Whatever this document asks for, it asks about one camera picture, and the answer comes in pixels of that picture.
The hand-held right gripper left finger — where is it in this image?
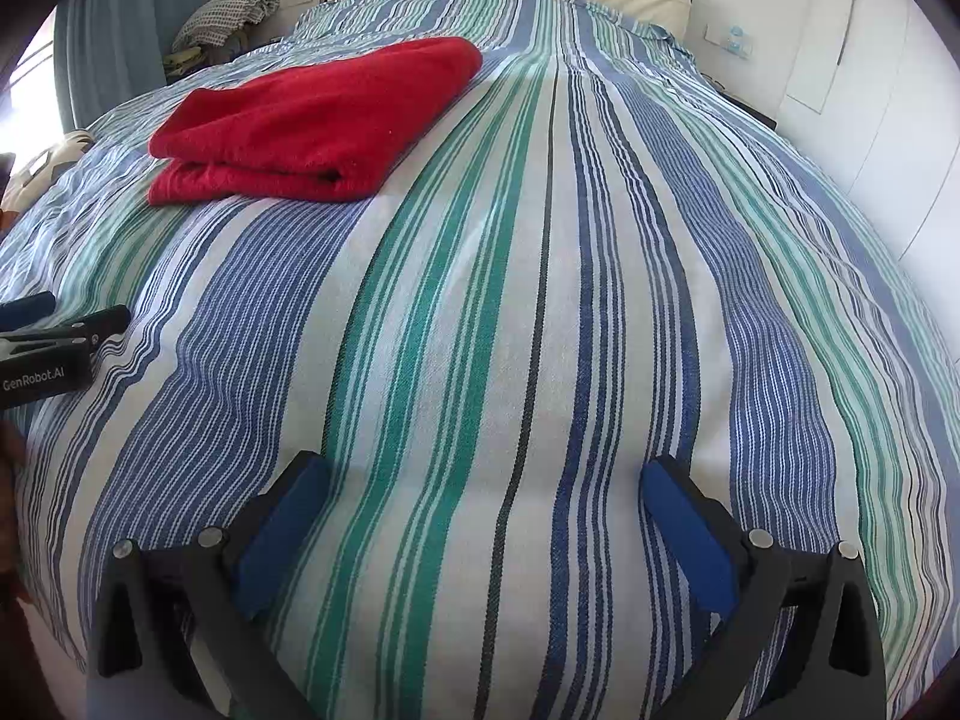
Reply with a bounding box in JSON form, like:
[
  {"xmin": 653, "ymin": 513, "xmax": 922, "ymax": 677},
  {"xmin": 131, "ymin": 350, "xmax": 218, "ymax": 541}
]
[{"xmin": 88, "ymin": 451, "xmax": 335, "ymax": 720}]

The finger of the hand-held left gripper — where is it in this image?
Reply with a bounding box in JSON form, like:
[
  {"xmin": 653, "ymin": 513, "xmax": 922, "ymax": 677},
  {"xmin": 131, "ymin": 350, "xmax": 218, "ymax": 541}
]
[
  {"xmin": 0, "ymin": 291, "xmax": 59, "ymax": 332},
  {"xmin": 71, "ymin": 304, "xmax": 133, "ymax": 352}
]

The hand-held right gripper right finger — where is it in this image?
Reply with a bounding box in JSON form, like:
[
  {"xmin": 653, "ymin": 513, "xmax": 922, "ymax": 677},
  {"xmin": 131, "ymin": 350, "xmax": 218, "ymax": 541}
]
[{"xmin": 639, "ymin": 454, "xmax": 887, "ymax": 720}]

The red knit sweater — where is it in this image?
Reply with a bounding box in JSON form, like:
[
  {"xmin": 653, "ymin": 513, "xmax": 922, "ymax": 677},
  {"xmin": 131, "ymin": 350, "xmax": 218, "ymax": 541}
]
[{"xmin": 148, "ymin": 36, "xmax": 482, "ymax": 205}]

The cream patterned pillow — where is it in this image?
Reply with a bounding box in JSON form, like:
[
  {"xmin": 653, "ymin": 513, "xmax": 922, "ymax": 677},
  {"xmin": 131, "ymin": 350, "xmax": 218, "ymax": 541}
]
[{"xmin": 0, "ymin": 131, "xmax": 98, "ymax": 215}]

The green patterned cloth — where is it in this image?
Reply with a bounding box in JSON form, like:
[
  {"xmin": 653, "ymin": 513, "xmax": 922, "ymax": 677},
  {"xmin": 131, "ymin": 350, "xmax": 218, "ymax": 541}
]
[{"xmin": 163, "ymin": 45, "xmax": 248, "ymax": 81}]

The blue curtain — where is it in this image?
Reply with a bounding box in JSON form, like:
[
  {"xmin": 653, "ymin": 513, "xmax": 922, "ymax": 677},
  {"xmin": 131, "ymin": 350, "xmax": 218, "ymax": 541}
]
[{"xmin": 52, "ymin": 0, "xmax": 241, "ymax": 136}]

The striped bed blanket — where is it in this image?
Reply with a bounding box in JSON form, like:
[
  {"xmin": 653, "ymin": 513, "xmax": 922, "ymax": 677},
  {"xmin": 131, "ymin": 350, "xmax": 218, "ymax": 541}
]
[{"xmin": 0, "ymin": 0, "xmax": 957, "ymax": 720}]

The grey checked cloth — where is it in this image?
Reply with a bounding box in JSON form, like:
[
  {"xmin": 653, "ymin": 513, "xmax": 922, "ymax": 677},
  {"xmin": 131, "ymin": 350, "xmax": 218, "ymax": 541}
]
[{"xmin": 174, "ymin": 0, "xmax": 280, "ymax": 50}]

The dark nightstand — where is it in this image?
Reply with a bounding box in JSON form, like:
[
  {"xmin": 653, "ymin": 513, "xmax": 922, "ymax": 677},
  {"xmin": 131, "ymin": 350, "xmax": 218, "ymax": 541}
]
[{"xmin": 724, "ymin": 86, "xmax": 777, "ymax": 128}]

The white wardrobe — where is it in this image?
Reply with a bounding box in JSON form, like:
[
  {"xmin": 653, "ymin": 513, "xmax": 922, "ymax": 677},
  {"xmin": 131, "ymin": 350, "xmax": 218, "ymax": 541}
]
[{"xmin": 776, "ymin": 0, "xmax": 960, "ymax": 271}]

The white wall socket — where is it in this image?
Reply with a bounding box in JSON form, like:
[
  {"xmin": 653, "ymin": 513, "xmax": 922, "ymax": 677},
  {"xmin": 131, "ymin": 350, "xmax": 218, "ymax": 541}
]
[{"xmin": 703, "ymin": 22, "xmax": 753, "ymax": 57}]

